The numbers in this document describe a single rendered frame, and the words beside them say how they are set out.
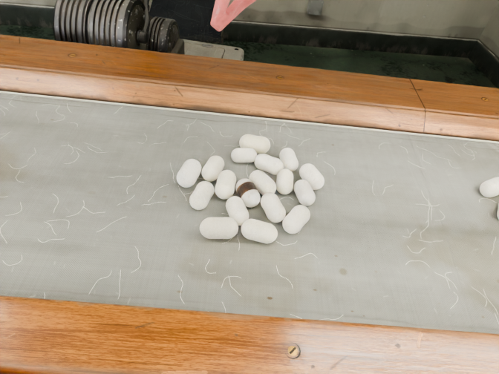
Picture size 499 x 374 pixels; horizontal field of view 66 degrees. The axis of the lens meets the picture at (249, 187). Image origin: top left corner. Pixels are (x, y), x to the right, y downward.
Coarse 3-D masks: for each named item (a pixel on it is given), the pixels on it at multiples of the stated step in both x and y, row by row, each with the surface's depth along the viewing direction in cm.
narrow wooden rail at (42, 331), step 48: (0, 336) 27; (48, 336) 27; (96, 336) 27; (144, 336) 28; (192, 336) 28; (240, 336) 28; (288, 336) 29; (336, 336) 29; (384, 336) 30; (432, 336) 30; (480, 336) 30
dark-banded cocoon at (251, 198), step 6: (240, 180) 41; (246, 180) 41; (246, 192) 40; (252, 192) 40; (258, 192) 41; (246, 198) 40; (252, 198) 40; (258, 198) 40; (246, 204) 40; (252, 204) 40
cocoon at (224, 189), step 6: (222, 174) 41; (228, 174) 41; (234, 174) 42; (222, 180) 41; (228, 180) 41; (234, 180) 41; (216, 186) 40; (222, 186) 40; (228, 186) 40; (234, 186) 41; (216, 192) 40; (222, 192) 40; (228, 192) 40; (222, 198) 41; (228, 198) 41
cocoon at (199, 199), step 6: (198, 186) 40; (204, 186) 40; (210, 186) 40; (198, 192) 39; (204, 192) 39; (210, 192) 40; (192, 198) 39; (198, 198) 39; (204, 198) 39; (210, 198) 40; (192, 204) 39; (198, 204) 39; (204, 204) 39
